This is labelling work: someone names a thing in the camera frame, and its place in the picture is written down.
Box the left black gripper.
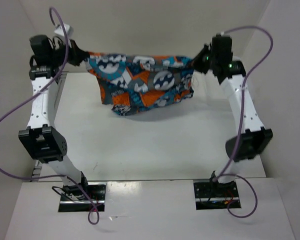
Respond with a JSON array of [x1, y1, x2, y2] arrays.
[[49, 37, 89, 68]]

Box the colourful patterned shorts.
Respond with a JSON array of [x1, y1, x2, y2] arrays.
[[84, 52, 194, 116]]

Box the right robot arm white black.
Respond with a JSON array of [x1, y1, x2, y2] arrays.
[[191, 34, 273, 197]]

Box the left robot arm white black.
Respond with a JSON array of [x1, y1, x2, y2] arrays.
[[18, 34, 90, 201]]

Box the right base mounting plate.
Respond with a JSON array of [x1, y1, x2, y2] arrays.
[[193, 179, 241, 210]]

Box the base mounting plate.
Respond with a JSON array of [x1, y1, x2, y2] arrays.
[[52, 181, 107, 213], [193, 179, 241, 210]]

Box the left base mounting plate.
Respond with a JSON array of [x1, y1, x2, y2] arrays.
[[52, 181, 107, 213]]

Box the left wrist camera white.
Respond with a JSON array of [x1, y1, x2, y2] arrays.
[[54, 24, 74, 38]]

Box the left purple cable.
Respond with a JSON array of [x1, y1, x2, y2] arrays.
[[0, 7, 101, 225]]

